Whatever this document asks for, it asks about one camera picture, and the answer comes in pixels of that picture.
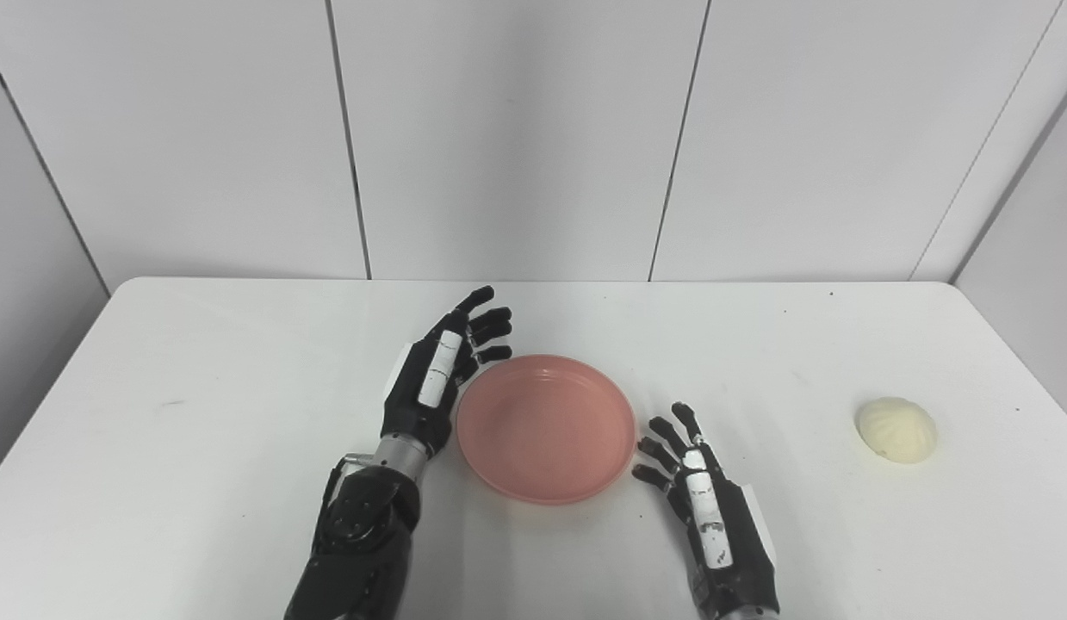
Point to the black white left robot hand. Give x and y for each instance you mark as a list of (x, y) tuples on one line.
[(412, 413)]

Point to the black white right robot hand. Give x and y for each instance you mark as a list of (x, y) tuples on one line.
[(744, 560)]

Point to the pink round plate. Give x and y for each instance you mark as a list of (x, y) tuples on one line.
[(546, 430)]

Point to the cream steamed bun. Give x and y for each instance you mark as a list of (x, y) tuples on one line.
[(896, 430)]

